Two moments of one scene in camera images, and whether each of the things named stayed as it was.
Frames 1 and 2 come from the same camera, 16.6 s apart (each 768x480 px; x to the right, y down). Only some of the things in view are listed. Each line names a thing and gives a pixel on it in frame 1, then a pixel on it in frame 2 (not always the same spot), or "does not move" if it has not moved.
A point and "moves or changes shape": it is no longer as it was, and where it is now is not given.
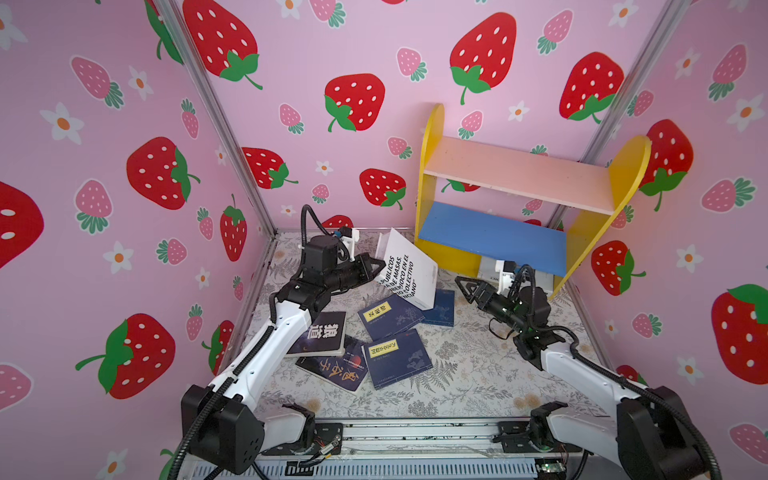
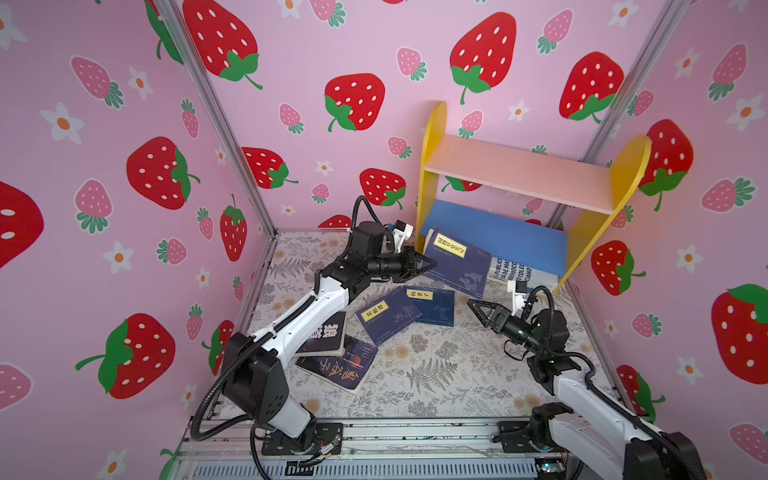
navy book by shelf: x=443 y=311 does not move
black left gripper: x=361 y=270 to x=403 y=264
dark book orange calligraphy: x=348 y=371 does not move
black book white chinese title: x=324 y=337 does not move
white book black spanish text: x=407 y=271 moves or changes shape
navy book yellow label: x=394 y=358 to x=457 y=262
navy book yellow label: x=389 y=316 does not move
